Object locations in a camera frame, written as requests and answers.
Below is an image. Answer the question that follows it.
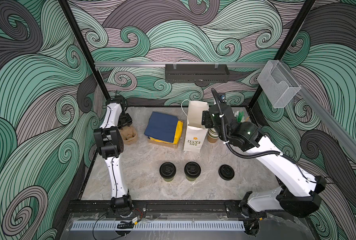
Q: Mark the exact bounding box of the white paper takeout bag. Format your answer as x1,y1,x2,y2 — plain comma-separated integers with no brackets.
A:
181,100,209,153

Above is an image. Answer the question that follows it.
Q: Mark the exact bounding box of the green paper coffee cup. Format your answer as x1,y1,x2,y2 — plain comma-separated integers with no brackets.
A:
186,176,197,182

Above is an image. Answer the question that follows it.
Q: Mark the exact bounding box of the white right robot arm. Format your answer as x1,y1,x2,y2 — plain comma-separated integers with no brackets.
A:
202,103,327,218

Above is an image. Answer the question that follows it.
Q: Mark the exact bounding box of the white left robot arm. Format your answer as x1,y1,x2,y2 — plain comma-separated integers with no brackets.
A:
94,98,133,212

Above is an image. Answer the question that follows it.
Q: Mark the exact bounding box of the brown pulp cup carrier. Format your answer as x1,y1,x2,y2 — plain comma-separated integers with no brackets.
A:
120,126,139,145

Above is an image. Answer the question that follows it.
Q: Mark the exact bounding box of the green wrapped straw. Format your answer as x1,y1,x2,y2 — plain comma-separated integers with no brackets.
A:
237,112,245,123

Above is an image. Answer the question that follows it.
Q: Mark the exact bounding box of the stack of paper cups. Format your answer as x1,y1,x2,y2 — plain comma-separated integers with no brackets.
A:
207,128,219,144

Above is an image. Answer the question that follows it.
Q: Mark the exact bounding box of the navy blue napkin stack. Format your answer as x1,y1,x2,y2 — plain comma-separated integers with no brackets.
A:
144,112,179,143

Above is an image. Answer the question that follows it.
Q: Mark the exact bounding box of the brown cardboard napkin box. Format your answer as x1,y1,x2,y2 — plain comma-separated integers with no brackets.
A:
148,139,178,149

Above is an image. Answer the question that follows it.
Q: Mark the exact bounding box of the stack of black lids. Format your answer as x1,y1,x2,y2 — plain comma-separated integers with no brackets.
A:
218,165,235,181

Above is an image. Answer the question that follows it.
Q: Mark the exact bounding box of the black wall shelf tray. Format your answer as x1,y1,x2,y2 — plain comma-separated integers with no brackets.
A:
165,64,230,84

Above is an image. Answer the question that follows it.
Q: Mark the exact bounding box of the clear acrylic wall holder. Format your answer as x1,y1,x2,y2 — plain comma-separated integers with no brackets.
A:
257,60,301,109

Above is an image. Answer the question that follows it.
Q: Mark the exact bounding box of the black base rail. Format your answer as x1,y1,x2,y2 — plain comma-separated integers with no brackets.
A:
66,199,305,218

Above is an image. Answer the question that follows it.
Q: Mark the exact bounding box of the white slotted cable duct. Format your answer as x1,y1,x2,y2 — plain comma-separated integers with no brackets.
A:
70,220,245,232

